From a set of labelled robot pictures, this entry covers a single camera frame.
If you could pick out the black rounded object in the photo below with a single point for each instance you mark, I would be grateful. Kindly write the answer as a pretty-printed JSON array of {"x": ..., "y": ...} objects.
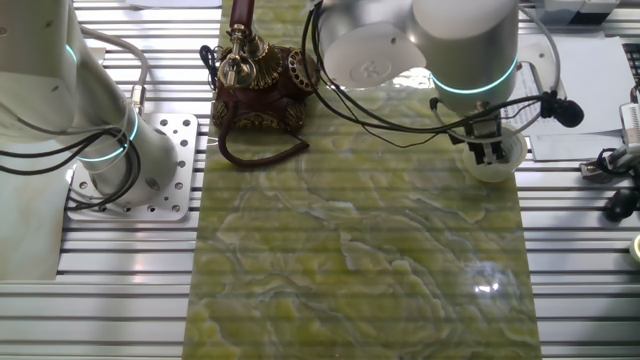
[{"x": 620, "y": 205}]

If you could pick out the black computer keyboard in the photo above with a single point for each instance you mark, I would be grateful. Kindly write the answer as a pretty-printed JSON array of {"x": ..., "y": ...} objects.
[{"x": 634, "y": 60}]

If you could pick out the small black microphone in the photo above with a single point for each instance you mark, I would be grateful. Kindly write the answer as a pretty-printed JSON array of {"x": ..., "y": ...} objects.
[{"x": 567, "y": 112}]

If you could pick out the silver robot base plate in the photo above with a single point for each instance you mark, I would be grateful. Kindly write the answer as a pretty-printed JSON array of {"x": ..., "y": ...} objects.
[{"x": 175, "y": 135}]

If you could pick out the pale green tape roll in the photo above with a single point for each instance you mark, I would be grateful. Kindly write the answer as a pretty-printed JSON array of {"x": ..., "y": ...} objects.
[{"x": 636, "y": 248}]

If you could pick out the green marble pattern mat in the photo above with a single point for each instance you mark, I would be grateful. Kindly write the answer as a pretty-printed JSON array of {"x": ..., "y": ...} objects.
[{"x": 350, "y": 250}]

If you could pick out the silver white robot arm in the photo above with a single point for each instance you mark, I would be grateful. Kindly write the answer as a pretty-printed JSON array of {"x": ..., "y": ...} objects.
[{"x": 465, "y": 45}]

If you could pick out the grey white equipment box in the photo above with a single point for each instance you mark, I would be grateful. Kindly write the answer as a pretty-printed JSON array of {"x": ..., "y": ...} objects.
[{"x": 560, "y": 10}]

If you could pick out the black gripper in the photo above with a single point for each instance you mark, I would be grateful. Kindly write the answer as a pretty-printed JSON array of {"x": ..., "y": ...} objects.
[{"x": 484, "y": 134}]

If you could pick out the red gold phone handset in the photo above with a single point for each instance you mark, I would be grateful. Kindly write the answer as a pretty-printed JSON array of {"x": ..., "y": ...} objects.
[{"x": 241, "y": 12}]

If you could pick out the printed white paper sheet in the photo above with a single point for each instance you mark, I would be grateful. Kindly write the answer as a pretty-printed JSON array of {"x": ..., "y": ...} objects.
[
  {"x": 175, "y": 3},
  {"x": 595, "y": 80}
]

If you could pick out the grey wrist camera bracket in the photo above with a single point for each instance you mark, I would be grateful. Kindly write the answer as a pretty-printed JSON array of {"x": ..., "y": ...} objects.
[{"x": 542, "y": 60}]

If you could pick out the plain white paper sheet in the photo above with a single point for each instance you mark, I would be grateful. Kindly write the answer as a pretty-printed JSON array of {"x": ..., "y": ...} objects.
[{"x": 575, "y": 147}]

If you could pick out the metal camera clamp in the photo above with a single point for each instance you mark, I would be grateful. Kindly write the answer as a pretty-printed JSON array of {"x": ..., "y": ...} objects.
[{"x": 617, "y": 162}]

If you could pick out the clear tape roll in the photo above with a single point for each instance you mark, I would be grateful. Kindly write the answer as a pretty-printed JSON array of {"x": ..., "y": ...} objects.
[{"x": 495, "y": 175}]

